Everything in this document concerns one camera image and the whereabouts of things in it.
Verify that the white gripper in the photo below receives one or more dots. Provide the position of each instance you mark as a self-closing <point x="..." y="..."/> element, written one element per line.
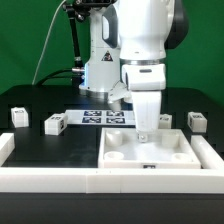
<point x="145" y="83"/>

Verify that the white square tabletop part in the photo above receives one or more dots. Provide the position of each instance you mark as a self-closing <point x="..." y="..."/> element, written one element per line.
<point x="165" y="149"/>

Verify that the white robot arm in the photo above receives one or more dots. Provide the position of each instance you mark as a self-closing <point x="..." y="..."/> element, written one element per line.
<point x="129" y="40"/>

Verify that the white sheet with markers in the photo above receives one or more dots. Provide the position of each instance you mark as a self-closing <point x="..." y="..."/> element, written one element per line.
<point x="100" y="117"/>

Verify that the white U-shaped fence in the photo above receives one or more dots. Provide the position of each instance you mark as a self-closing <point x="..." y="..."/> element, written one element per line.
<point x="93" y="180"/>

